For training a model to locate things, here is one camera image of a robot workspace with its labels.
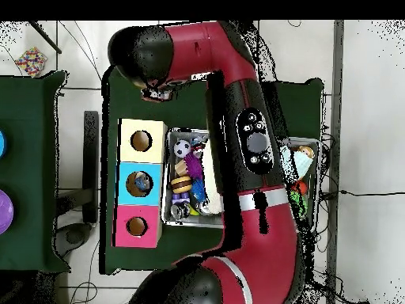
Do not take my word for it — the purple spiky ball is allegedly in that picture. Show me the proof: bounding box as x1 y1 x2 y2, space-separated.
184 153 203 181

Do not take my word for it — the black white striped toy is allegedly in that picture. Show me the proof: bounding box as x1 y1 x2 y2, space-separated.
170 202 191 222

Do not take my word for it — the green spiky rubber ball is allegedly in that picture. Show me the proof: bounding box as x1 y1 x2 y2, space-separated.
289 188 310 219

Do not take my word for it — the brown wooden yo-yo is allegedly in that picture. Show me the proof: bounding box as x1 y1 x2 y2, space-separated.
170 175 194 194

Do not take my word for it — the dark green side table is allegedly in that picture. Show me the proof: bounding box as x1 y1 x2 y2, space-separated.
0 70 70 273

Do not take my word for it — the purple round disc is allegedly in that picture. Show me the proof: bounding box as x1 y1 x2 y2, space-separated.
0 188 15 235

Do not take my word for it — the mint green waffle cloth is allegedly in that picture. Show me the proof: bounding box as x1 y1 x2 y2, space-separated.
281 146 314 184

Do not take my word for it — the multicoloured speckled toy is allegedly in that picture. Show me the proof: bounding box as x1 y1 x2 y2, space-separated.
13 47 48 77

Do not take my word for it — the small soccer ball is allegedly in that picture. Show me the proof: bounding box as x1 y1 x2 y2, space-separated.
173 139 192 158

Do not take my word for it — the dark green table cloth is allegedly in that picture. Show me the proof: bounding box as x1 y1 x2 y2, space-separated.
100 63 325 283

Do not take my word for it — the blue spiky ball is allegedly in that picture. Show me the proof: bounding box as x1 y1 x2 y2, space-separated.
191 178 208 203

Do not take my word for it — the black upright panel stand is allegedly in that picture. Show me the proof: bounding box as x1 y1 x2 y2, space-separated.
54 110 101 257

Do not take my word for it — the wooden box with three holes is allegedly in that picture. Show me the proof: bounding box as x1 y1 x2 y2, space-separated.
113 118 168 248

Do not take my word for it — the clear blue packet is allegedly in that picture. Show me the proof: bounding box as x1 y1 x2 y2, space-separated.
130 173 153 196

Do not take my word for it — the shallow clear mesh bin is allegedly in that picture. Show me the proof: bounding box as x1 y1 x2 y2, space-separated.
161 128 320 235

